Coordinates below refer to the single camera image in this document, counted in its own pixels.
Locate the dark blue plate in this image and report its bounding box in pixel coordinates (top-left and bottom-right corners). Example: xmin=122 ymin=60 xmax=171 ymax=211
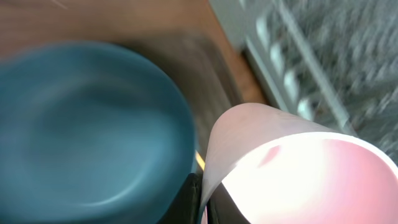
xmin=1 ymin=42 xmax=197 ymax=223

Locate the grey dishwasher rack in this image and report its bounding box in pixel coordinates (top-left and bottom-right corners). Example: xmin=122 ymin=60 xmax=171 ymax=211
xmin=210 ymin=0 xmax=397 ymax=161

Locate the pink cup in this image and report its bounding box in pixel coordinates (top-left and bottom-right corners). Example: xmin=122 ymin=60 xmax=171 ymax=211
xmin=201 ymin=103 xmax=397 ymax=223

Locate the brown serving tray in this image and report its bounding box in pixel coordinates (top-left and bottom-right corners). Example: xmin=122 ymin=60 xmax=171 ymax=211
xmin=118 ymin=32 xmax=243 ymax=157

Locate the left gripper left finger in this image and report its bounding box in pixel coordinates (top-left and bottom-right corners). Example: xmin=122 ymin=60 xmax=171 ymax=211
xmin=158 ymin=173 xmax=203 ymax=224

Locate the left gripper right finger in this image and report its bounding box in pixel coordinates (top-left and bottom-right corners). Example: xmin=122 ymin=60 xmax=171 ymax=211
xmin=206 ymin=184 xmax=249 ymax=224

